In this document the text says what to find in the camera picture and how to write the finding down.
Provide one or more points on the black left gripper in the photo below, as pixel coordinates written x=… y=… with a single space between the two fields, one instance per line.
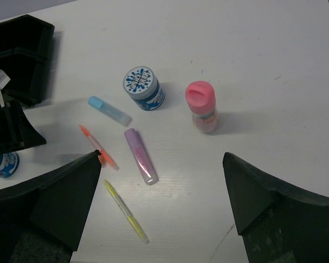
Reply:
x=16 y=131

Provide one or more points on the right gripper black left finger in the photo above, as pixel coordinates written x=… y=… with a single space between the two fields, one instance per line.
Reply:
x=42 y=219

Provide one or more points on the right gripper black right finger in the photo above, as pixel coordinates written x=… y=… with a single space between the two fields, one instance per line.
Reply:
x=278 y=221

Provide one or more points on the thin yellow highlighter pen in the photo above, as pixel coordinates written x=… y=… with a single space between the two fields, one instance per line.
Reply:
x=131 y=219

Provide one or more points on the thin orange highlighter pen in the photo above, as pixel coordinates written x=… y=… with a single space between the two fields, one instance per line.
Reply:
x=106 y=157

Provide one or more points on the blue paint jar left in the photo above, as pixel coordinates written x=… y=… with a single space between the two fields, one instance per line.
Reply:
x=9 y=163

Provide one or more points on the blue paint jar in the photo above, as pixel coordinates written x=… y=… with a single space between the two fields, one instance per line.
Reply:
x=143 y=87
x=9 y=163

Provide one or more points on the black four-compartment organizer tray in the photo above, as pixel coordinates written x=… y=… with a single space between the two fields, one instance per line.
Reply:
x=25 y=54

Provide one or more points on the blue-capped glue stick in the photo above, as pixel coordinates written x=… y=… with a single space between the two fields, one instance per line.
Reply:
x=109 y=110

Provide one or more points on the blue paint jar right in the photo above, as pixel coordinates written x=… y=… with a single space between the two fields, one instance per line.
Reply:
x=143 y=87

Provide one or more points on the pink-capped glitter bottle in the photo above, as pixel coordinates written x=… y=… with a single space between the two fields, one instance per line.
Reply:
x=200 y=96

